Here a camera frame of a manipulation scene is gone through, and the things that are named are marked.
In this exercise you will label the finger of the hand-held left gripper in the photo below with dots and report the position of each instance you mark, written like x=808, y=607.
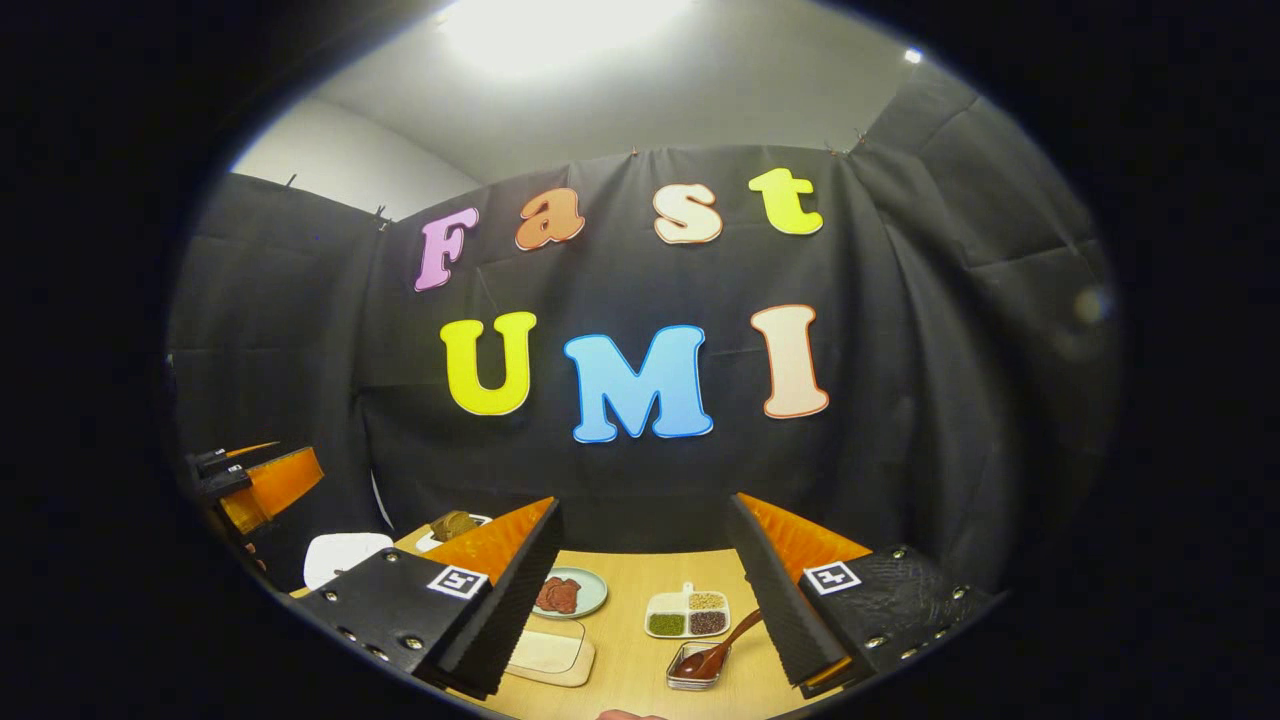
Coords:
x=250, y=450
x=275, y=485

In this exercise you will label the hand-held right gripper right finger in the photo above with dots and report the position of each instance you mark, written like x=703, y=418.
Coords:
x=775, y=610

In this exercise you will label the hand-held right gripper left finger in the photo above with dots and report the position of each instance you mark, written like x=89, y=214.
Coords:
x=510, y=610

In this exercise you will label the dark wooden spoon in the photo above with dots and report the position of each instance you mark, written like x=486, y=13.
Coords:
x=715, y=655

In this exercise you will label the white rice cooker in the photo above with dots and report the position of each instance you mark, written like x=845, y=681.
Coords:
x=345, y=558

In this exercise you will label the white rice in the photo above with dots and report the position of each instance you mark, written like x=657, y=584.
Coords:
x=667, y=603

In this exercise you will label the brown meat slice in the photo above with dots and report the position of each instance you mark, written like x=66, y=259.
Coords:
x=568, y=597
x=548, y=594

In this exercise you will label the beige tray with clear lid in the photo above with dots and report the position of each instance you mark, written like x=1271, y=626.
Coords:
x=550, y=655

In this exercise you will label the dark red beans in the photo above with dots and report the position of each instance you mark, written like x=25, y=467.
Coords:
x=708, y=622

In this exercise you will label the yellow soybeans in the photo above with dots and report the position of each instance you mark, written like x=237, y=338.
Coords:
x=706, y=600

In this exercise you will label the pale blue round plate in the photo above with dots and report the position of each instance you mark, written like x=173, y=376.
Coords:
x=592, y=592

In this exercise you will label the white divided tray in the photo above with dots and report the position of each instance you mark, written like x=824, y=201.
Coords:
x=688, y=610

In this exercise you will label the toasted bread slices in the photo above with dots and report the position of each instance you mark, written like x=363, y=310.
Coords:
x=455, y=525

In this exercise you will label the white toaster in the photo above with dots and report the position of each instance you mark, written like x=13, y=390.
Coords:
x=425, y=545

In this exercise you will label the green mung beans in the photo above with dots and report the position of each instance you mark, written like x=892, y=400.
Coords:
x=666, y=624

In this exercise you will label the black backdrop cloth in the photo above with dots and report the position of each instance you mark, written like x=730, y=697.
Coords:
x=600, y=480

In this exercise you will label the large ceiling light panel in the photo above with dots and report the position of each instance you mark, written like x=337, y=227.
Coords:
x=560, y=30

